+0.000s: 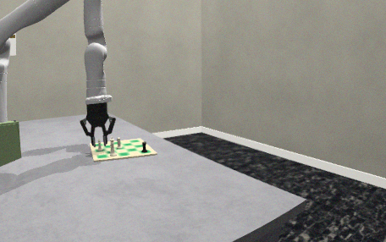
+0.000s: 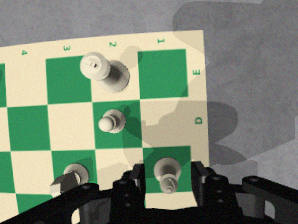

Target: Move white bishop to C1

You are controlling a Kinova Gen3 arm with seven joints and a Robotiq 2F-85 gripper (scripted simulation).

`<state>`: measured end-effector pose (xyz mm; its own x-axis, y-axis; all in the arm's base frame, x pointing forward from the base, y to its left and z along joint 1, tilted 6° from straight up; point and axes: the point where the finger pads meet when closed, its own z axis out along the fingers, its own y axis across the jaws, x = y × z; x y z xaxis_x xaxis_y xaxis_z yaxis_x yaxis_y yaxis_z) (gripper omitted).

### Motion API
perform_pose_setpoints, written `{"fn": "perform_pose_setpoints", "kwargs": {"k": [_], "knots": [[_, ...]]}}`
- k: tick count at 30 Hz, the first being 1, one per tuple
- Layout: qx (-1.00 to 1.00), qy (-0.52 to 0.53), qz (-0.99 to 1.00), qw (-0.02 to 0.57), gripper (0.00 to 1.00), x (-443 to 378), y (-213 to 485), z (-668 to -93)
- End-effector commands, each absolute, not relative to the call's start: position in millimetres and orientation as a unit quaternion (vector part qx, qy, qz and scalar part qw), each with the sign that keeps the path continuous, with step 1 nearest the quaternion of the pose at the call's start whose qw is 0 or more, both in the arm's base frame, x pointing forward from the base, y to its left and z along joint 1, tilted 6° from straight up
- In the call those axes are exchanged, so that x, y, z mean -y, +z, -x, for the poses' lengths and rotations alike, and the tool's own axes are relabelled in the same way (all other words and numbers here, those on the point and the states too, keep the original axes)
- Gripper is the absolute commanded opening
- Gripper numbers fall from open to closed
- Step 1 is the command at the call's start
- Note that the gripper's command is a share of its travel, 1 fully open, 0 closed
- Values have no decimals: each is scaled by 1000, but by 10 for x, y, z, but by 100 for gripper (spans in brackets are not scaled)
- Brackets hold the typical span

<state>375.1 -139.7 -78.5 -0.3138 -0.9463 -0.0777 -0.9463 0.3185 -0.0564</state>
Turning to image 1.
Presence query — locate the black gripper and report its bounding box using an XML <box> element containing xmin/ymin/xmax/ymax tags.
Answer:
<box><xmin>80</xmin><ymin>102</ymin><xmax>116</xmax><ymax>147</ymax></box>

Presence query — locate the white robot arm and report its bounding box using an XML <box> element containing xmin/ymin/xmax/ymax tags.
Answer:
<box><xmin>0</xmin><ymin>0</ymin><xmax>112</xmax><ymax>123</ymax></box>

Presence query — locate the green and cream chessboard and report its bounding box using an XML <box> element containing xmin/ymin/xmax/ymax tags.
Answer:
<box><xmin>90</xmin><ymin>139</ymin><xmax>157</xmax><ymax>162</ymax></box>

